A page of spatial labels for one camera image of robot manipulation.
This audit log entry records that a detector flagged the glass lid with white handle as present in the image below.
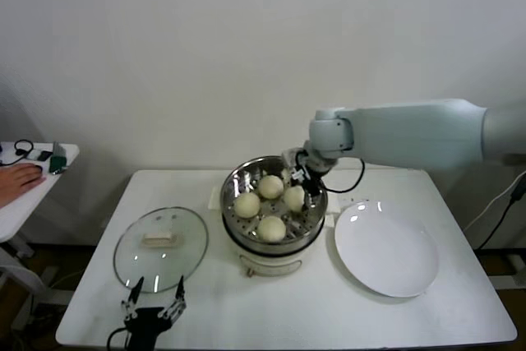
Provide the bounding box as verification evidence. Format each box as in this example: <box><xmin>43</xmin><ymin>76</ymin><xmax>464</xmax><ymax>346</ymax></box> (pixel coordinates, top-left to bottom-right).
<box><xmin>113</xmin><ymin>206</ymin><xmax>210</xmax><ymax>295</ymax></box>

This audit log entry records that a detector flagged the white round plate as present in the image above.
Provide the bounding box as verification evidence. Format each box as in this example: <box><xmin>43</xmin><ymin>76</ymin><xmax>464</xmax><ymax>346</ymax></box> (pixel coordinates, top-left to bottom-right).
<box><xmin>333</xmin><ymin>201</ymin><xmax>439</xmax><ymax>298</ymax></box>

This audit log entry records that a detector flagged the white steamed baozi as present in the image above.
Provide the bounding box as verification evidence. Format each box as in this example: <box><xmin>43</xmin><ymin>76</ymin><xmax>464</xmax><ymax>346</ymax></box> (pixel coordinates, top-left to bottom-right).
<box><xmin>257</xmin><ymin>174</ymin><xmax>284</xmax><ymax>200</ymax></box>
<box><xmin>256</xmin><ymin>215</ymin><xmax>287</xmax><ymax>244</ymax></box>
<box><xmin>233</xmin><ymin>193</ymin><xmax>262</xmax><ymax>219</ymax></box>
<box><xmin>283</xmin><ymin>186</ymin><xmax>307</xmax><ymax>211</ymax></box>

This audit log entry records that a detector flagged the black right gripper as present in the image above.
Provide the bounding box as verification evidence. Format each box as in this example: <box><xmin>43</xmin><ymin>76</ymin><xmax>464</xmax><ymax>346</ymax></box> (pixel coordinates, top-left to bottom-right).
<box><xmin>289</xmin><ymin>152</ymin><xmax>326</xmax><ymax>210</ymax></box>

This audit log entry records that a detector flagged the white power strip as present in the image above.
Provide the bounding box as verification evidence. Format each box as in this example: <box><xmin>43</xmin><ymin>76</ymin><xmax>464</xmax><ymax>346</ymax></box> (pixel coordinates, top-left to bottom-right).
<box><xmin>339</xmin><ymin>195</ymin><xmax>373</xmax><ymax>206</ymax></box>

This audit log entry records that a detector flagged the black hanging cable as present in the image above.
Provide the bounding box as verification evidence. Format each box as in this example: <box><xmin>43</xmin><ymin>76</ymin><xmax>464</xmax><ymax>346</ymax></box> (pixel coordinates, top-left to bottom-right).
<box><xmin>476</xmin><ymin>173</ymin><xmax>526</xmax><ymax>250</ymax></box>

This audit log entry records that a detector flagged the stainless steel steamer basket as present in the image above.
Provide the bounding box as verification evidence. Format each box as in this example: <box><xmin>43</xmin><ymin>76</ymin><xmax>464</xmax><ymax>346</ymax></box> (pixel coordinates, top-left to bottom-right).
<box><xmin>208</xmin><ymin>155</ymin><xmax>341</xmax><ymax>254</ymax></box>

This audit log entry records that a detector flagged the white floor cable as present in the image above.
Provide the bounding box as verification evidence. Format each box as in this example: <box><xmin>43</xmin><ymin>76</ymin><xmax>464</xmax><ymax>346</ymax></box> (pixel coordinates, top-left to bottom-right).
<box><xmin>48</xmin><ymin>269</ymin><xmax>90</xmax><ymax>291</ymax></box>

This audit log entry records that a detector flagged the black looped cable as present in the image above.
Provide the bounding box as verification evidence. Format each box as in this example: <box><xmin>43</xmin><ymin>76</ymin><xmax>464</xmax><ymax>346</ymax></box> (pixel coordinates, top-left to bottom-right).
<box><xmin>13</xmin><ymin>140</ymin><xmax>35</xmax><ymax>159</ymax></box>

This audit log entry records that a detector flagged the white hanging cable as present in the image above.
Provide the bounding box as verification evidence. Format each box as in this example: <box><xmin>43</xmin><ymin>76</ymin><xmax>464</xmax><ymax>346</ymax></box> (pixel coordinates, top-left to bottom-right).
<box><xmin>463</xmin><ymin>170</ymin><xmax>526</xmax><ymax>232</ymax></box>

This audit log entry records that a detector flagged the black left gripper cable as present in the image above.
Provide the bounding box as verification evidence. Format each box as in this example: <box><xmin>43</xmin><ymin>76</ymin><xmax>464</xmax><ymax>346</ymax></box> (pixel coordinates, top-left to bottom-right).
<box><xmin>106</xmin><ymin>326</ymin><xmax>131</xmax><ymax>351</ymax></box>

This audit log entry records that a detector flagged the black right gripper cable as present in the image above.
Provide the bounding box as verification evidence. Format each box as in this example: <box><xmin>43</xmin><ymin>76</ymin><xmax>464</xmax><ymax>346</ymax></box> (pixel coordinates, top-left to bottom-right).
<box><xmin>320</xmin><ymin>157</ymin><xmax>367</xmax><ymax>195</ymax></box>

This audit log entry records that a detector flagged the bystander bare hand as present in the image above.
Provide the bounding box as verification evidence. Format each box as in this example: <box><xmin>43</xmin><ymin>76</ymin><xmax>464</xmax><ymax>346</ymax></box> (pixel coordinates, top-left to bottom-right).
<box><xmin>0</xmin><ymin>163</ymin><xmax>47</xmax><ymax>209</ymax></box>

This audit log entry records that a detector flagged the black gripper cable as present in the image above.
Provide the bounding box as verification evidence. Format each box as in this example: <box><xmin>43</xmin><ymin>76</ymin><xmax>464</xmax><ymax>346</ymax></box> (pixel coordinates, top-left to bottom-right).
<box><xmin>320</xmin><ymin>157</ymin><xmax>367</xmax><ymax>195</ymax></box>
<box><xmin>106</xmin><ymin>326</ymin><xmax>131</xmax><ymax>351</ymax></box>

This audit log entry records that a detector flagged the white side table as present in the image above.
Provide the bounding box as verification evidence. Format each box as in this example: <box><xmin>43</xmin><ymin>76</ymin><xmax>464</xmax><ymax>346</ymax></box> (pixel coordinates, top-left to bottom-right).
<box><xmin>0</xmin><ymin>143</ymin><xmax>81</xmax><ymax>331</ymax></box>

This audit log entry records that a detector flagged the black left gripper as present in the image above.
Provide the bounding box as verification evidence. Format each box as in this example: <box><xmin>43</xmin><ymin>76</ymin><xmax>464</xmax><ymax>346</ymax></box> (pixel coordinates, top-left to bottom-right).
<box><xmin>120</xmin><ymin>275</ymin><xmax>188</xmax><ymax>351</ymax></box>

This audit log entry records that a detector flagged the green handheld device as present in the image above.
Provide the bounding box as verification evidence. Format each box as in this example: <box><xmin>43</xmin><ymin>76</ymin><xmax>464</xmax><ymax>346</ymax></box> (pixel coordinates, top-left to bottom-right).
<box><xmin>48</xmin><ymin>141</ymin><xmax>70</xmax><ymax>176</ymax></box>

